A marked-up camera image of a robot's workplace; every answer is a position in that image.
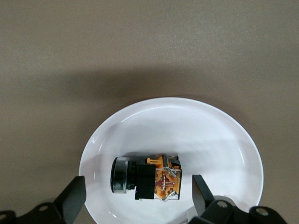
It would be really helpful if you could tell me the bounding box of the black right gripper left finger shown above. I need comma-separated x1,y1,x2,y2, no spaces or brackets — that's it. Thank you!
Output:
0,175,87,224

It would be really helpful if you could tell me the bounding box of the pale pink round plate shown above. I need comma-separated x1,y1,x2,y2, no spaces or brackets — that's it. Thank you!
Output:
78,97,264,224

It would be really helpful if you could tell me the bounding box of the orange and black push switch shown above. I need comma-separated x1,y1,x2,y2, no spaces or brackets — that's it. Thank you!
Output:
109,153,183,202

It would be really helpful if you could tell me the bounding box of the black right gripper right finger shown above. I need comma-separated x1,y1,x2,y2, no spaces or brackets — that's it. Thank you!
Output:
188,174,287,224

